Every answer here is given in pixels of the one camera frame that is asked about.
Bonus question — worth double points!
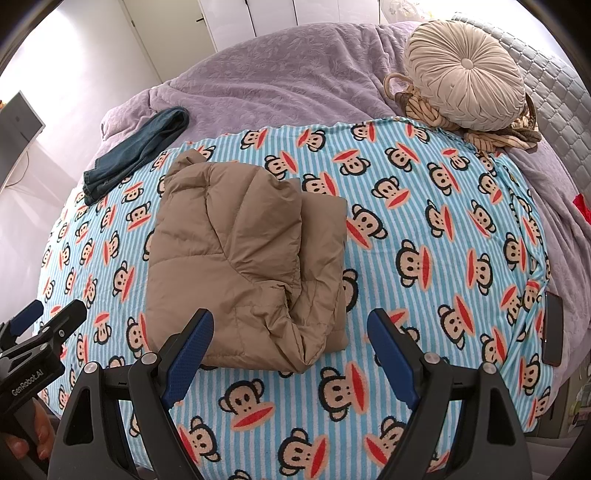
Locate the white floral pillow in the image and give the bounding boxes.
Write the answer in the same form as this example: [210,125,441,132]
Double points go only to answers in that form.
[381,0,435,24]

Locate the white room door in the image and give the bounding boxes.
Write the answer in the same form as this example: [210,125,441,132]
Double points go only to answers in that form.
[121,0,218,84]

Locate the purple fleece bedspread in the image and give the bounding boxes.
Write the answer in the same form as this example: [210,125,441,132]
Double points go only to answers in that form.
[88,21,591,384]

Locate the wall-mounted flat television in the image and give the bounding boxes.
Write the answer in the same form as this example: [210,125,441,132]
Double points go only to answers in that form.
[0,91,46,185]

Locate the person's left hand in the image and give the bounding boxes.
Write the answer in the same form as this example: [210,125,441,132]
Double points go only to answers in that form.
[4,406,57,462]

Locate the round beige pleated pillow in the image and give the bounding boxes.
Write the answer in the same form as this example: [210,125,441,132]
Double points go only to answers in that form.
[405,19,527,134]

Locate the monkey print striped blanket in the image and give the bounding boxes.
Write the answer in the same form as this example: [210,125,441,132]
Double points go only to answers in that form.
[39,117,555,480]

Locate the grey quilted headboard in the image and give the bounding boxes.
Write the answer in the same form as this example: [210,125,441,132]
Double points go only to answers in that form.
[450,11,591,185]

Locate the white wardrobe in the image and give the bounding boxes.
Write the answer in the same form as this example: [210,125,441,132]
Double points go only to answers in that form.
[198,0,384,54]

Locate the tan puffer jacket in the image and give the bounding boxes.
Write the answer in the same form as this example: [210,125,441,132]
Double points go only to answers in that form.
[145,148,350,374]

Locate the dark smartphone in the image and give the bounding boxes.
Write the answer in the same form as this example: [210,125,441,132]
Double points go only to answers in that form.
[541,291,565,367]

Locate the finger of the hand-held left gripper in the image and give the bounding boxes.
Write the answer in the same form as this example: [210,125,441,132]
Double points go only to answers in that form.
[36,299,88,358]
[0,300,44,344]

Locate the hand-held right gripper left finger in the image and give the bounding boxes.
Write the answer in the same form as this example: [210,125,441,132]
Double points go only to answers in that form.
[48,308,215,480]

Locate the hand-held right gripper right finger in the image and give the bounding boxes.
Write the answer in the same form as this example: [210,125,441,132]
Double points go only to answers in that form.
[367,308,536,480]

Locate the blue denim jeans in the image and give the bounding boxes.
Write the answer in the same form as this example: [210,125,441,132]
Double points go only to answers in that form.
[83,106,191,206]

